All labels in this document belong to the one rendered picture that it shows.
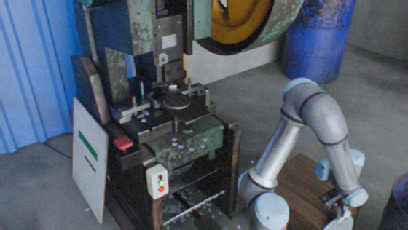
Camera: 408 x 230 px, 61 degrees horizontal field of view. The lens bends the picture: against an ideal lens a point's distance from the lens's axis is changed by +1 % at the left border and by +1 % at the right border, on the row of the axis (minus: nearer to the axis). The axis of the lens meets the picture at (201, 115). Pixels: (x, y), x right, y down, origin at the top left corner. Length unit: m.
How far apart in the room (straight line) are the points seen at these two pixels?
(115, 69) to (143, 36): 0.39
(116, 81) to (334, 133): 1.08
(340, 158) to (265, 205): 0.30
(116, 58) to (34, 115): 1.18
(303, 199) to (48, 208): 1.48
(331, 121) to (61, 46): 2.01
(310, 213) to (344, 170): 0.51
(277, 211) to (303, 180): 0.65
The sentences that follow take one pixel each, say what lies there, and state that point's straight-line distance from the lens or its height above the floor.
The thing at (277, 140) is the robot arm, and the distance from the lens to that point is 1.26.
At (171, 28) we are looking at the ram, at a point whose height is 1.12.
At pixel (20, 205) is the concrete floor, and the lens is 2.45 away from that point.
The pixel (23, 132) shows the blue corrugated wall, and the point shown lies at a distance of 2.86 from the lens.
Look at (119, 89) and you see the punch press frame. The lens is 1.81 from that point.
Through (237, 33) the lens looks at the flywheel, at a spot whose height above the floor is 1.05.
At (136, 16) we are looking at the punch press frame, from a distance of 1.38.
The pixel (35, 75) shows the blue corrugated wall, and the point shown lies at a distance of 2.69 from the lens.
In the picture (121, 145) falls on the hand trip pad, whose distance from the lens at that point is 1.41.
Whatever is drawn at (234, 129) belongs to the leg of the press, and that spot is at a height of 0.62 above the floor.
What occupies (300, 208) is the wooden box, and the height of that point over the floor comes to 0.35.
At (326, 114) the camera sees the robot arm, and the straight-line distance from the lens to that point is 1.12.
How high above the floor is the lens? 1.59
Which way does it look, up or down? 32 degrees down
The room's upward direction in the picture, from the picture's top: straight up
